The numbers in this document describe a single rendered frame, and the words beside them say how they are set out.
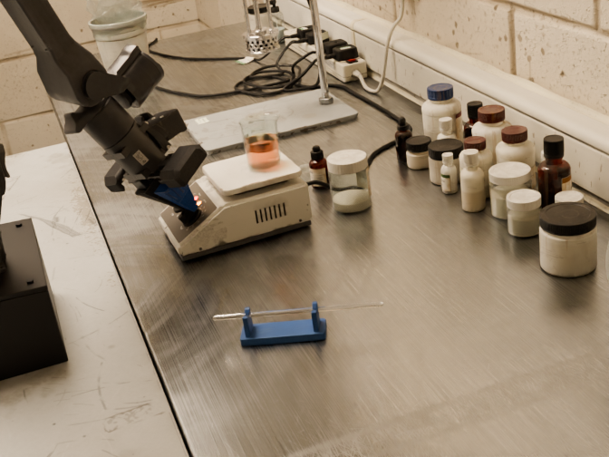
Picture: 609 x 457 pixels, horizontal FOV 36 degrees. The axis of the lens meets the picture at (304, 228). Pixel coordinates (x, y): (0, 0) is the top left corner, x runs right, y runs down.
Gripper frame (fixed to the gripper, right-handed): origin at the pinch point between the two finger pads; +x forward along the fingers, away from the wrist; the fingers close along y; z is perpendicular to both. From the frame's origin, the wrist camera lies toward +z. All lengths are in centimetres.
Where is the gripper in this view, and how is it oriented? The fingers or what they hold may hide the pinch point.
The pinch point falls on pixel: (177, 193)
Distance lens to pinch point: 132.4
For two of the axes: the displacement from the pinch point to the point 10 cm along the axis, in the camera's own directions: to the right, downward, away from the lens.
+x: 5.8, 6.4, 5.1
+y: -6.6, 0.1, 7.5
